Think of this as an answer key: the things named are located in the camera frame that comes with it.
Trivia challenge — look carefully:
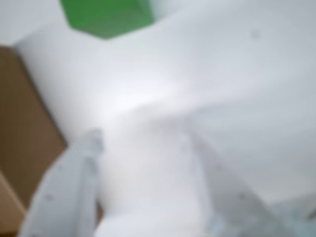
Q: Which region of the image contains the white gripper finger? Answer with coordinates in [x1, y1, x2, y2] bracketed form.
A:
[18, 128, 104, 237]
[182, 130, 287, 237]

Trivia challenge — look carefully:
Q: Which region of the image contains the green cube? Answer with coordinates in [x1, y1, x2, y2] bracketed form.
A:
[59, 0, 158, 40]

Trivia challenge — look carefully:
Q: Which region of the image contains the brown cardboard box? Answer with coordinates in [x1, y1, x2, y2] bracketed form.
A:
[0, 45, 69, 237]

